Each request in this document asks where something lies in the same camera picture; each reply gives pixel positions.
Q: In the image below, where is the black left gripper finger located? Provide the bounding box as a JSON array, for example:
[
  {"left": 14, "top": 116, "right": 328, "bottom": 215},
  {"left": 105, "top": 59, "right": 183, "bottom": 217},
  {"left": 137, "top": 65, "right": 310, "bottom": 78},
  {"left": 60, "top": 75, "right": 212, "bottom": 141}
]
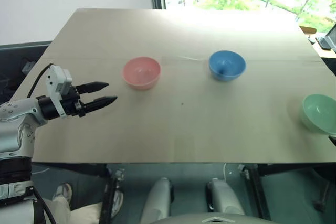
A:
[
  {"left": 83, "top": 95, "right": 118, "bottom": 113},
  {"left": 76, "top": 81, "right": 110, "bottom": 95}
]

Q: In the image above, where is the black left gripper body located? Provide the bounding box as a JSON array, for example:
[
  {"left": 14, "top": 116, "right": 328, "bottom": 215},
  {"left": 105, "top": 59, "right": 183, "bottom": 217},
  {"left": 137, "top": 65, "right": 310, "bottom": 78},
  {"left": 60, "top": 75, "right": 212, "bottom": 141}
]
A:
[{"left": 61, "top": 84, "right": 86, "bottom": 118}]

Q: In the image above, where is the green plastic bowl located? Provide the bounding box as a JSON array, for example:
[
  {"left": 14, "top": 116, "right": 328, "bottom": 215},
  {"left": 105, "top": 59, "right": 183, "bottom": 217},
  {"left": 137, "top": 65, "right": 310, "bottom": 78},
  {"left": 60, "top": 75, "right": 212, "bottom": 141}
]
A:
[{"left": 301, "top": 93, "right": 336, "bottom": 135}]

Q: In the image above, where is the pink red plastic bowl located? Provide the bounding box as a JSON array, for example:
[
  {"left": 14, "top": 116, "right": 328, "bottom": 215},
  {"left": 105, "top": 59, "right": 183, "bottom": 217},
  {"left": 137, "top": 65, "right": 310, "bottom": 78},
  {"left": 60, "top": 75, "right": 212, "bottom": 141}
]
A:
[{"left": 121, "top": 56, "right": 162, "bottom": 91}]

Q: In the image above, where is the white grey sneaker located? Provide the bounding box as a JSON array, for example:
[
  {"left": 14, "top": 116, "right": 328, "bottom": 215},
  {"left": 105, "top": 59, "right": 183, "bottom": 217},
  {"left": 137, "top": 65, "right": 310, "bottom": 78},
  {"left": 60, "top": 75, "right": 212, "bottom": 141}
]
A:
[
  {"left": 51, "top": 183, "right": 73, "bottom": 207},
  {"left": 109, "top": 190, "right": 124, "bottom": 220}
]

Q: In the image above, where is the black table leg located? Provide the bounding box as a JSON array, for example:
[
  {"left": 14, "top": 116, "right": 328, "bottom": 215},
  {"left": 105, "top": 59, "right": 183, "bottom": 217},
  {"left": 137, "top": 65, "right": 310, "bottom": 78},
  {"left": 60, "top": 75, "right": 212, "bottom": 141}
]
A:
[
  {"left": 246, "top": 165, "right": 272, "bottom": 220},
  {"left": 99, "top": 167, "right": 119, "bottom": 224}
]

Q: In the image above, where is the beige trouser leg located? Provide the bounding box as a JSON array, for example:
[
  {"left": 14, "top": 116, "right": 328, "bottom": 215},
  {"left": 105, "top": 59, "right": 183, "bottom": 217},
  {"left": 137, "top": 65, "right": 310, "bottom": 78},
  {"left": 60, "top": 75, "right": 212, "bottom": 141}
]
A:
[{"left": 33, "top": 197, "right": 103, "bottom": 224}]

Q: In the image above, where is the silver left robot leg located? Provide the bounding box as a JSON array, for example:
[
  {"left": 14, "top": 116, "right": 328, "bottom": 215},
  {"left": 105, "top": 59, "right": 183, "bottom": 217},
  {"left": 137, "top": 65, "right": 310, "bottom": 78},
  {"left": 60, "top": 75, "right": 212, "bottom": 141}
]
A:
[{"left": 139, "top": 177, "right": 174, "bottom": 224}]

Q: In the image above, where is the silver robot leg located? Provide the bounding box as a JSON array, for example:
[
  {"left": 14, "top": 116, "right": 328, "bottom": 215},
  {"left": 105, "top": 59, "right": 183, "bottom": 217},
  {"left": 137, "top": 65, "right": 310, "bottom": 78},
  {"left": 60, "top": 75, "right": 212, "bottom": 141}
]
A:
[
  {"left": 139, "top": 177, "right": 174, "bottom": 224},
  {"left": 206, "top": 178, "right": 246, "bottom": 217}
]

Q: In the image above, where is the silver right robot leg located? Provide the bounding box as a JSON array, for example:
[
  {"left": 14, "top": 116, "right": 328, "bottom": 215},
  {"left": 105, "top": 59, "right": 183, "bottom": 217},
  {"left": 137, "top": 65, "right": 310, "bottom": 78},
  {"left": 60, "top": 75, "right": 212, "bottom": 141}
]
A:
[{"left": 206, "top": 178, "right": 246, "bottom": 217}]

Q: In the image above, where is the blue plastic bowl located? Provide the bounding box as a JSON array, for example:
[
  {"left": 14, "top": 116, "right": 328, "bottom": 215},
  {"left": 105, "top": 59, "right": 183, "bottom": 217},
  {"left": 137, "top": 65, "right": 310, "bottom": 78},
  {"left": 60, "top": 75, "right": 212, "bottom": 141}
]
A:
[{"left": 208, "top": 50, "right": 247, "bottom": 83}]

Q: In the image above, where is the silver robot torso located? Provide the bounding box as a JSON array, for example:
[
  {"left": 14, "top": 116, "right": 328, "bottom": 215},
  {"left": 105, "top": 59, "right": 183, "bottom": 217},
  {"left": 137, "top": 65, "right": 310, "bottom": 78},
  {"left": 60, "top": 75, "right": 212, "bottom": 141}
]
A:
[{"left": 148, "top": 214, "right": 264, "bottom": 224}]

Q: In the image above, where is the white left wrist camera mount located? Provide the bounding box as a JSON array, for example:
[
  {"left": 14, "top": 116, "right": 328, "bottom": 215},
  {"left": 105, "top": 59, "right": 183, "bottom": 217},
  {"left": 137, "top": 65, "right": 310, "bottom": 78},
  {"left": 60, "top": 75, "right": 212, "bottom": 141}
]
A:
[{"left": 45, "top": 65, "right": 73, "bottom": 119}]

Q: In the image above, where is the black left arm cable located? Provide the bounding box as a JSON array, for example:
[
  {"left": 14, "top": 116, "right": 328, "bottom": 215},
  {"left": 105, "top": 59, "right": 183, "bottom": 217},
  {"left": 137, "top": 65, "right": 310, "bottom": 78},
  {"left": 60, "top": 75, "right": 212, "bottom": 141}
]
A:
[{"left": 26, "top": 63, "right": 54, "bottom": 102}]

